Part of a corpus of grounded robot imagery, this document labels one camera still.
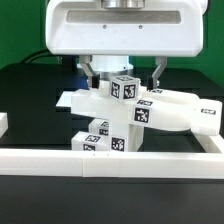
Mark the white marker sheet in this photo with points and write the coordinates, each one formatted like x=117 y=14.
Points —
x=65 y=99

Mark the white chair back part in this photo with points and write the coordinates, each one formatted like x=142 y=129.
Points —
x=159 y=109

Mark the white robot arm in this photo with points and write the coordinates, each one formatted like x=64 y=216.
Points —
x=110 y=63

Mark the white U-shaped fence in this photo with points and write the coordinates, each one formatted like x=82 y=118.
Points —
x=207 y=165

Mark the white block at left edge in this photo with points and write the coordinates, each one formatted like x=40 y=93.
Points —
x=3 y=123

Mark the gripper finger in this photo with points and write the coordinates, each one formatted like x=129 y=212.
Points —
x=93 y=79
x=152 y=81

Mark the white chair seat part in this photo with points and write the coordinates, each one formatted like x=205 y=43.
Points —
x=124 y=137

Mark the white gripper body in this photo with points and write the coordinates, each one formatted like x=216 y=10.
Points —
x=170 y=28

